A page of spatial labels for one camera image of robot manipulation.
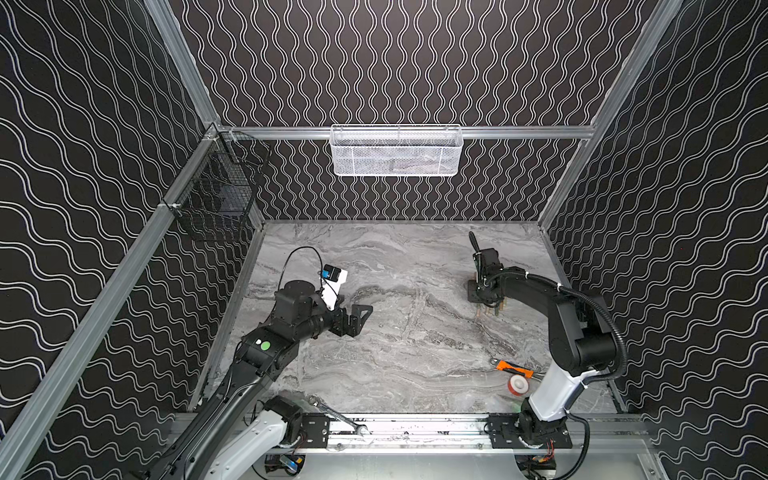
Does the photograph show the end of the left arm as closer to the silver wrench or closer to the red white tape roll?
the silver wrench

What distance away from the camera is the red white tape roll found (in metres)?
0.81

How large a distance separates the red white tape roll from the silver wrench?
0.40 m

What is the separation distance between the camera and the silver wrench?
77cm

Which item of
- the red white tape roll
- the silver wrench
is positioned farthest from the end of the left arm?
the red white tape roll
